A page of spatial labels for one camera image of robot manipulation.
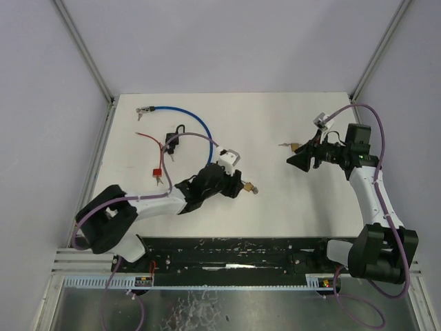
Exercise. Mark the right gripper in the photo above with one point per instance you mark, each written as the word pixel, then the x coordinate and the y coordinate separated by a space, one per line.
pixel 315 157

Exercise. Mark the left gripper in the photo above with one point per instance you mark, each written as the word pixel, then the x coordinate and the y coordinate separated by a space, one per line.
pixel 227 183

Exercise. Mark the long shackle brass padlock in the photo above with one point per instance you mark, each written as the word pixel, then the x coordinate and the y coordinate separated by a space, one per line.
pixel 247 186

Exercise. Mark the keys of black padlock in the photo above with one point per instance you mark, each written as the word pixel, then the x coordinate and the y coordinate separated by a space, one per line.
pixel 170 150

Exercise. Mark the black padlock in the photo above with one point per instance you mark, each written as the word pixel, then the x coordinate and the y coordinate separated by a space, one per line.
pixel 172 139

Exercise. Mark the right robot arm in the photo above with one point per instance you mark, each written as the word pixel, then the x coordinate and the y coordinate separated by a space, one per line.
pixel 384 247

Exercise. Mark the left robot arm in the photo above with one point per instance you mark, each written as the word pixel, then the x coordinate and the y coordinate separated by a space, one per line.
pixel 106 220

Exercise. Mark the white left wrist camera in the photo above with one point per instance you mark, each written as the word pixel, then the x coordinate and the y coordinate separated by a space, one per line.
pixel 227 159

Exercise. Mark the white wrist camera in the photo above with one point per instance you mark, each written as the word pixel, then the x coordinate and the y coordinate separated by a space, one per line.
pixel 227 159
pixel 324 123

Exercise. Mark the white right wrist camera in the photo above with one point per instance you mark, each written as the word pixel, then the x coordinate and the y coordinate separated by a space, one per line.
pixel 324 123

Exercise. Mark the right aluminium frame post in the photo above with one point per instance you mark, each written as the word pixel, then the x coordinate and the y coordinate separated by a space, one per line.
pixel 381 48

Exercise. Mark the aluminium frame post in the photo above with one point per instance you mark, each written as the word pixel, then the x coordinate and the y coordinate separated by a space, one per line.
pixel 80 45
pixel 381 48

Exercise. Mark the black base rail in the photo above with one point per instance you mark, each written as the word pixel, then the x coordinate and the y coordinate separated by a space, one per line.
pixel 162 255

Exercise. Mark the blue cable lock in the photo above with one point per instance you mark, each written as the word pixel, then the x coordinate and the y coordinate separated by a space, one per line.
pixel 208 133

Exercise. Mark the keys of blue cable lock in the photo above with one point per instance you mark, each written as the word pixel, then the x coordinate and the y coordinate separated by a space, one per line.
pixel 140 113

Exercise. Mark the left aluminium frame post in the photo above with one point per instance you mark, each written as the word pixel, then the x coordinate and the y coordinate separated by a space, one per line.
pixel 80 45

